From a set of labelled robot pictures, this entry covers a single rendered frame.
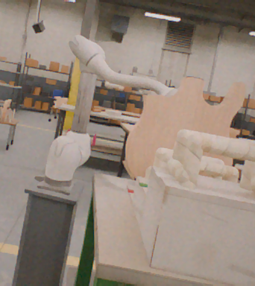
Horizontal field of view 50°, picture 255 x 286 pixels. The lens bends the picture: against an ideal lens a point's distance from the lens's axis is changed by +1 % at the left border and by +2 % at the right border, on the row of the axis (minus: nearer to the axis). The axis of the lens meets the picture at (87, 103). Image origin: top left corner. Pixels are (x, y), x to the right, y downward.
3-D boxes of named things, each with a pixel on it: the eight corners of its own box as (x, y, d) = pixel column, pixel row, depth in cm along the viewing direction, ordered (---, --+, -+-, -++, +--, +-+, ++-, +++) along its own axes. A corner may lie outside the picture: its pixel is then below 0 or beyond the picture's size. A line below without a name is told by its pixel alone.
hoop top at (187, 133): (177, 142, 63) (180, 128, 63) (174, 139, 66) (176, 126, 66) (265, 159, 62) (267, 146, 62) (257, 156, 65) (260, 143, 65)
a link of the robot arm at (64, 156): (39, 175, 145) (46, 135, 144) (54, 167, 163) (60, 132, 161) (65, 184, 140) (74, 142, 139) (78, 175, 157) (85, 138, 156)
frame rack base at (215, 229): (150, 269, 55) (166, 186, 54) (137, 229, 70) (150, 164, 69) (283, 296, 54) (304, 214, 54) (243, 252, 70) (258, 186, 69)
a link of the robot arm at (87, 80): (54, 165, 163) (68, 159, 183) (79, 173, 157) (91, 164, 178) (76, 39, 159) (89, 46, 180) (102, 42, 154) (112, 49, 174)
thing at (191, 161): (182, 187, 55) (191, 142, 55) (177, 182, 59) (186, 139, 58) (197, 190, 55) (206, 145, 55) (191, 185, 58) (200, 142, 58)
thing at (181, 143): (171, 174, 64) (179, 135, 63) (167, 170, 67) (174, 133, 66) (184, 177, 63) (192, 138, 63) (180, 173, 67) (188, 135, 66)
